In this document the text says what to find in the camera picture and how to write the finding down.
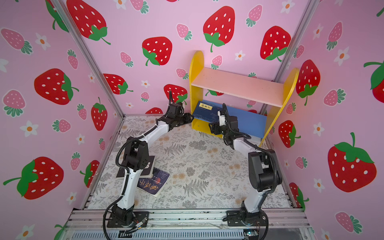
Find navy book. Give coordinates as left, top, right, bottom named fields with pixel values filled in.
left=193, top=101, right=222, bottom=123

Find black book white chinese title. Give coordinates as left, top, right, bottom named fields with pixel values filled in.
left=116, top=156, right=155, bottom=179

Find dark book orange calligraphy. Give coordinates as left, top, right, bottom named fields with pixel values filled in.
left=137, top=168, right=171, bottom=197

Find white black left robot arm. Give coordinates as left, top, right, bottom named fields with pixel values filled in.
left=103, top=103, right=194, bottom=235

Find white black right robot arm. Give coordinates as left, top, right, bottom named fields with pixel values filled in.
left=209, top=113, right=282, bottom=226

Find yellow pink blue bookshelf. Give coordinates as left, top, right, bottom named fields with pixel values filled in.
left=189, top=51, right=299, bottom=146

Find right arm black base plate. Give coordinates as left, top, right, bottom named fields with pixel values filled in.
left=223, top=209, right=269, bottom=227

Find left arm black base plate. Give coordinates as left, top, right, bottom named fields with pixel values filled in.
left=107, top=211, right=150, bottom=229

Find aluminium front rail frame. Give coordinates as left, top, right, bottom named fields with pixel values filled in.
left=56, top=208, right=316, bottom=240

